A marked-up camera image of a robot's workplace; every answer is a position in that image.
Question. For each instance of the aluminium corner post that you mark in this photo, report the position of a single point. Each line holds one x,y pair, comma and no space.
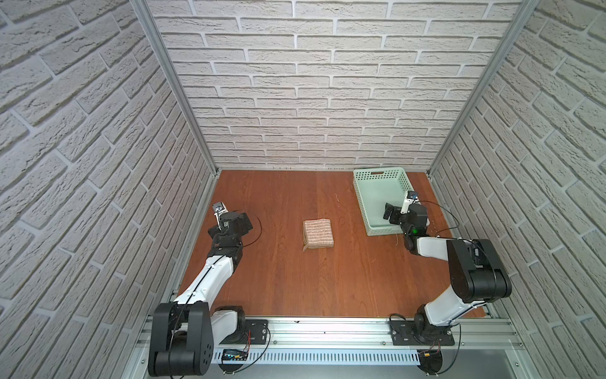
155,39
518,22

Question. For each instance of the aluminium corner post right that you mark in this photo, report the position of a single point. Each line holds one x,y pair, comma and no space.
518,22

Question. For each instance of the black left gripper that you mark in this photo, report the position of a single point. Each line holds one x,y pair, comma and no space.
241,223

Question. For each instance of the aluminium front rail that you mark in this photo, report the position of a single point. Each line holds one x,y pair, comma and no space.
375,333

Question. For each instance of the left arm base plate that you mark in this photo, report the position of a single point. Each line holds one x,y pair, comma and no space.
252,331

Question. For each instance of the right controller board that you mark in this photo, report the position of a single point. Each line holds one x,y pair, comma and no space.
430,361

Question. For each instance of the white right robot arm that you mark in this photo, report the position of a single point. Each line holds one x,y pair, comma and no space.
477,274

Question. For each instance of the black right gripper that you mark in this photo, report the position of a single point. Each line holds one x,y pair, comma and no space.
391,213

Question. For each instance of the left controller board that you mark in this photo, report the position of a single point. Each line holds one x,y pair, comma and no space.
234,356

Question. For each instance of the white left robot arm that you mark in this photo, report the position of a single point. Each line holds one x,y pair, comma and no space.
184,333

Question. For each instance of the striped brown dishcloth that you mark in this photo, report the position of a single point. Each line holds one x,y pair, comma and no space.
317,234

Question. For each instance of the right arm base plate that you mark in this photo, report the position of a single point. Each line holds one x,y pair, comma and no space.
408,333

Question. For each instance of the green perforated plastic basket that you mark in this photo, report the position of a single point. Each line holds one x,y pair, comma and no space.
381,192

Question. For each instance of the controller board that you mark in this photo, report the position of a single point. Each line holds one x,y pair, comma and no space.
430,361
234,356

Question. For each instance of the aluminium corner post left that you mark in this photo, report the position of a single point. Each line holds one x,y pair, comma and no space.
155,39

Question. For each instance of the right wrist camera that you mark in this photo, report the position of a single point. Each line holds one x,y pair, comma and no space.
410,199

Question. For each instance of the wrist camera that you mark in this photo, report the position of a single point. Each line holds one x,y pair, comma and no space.
219,209
410,199

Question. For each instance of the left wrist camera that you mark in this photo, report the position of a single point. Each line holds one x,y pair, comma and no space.
219,209

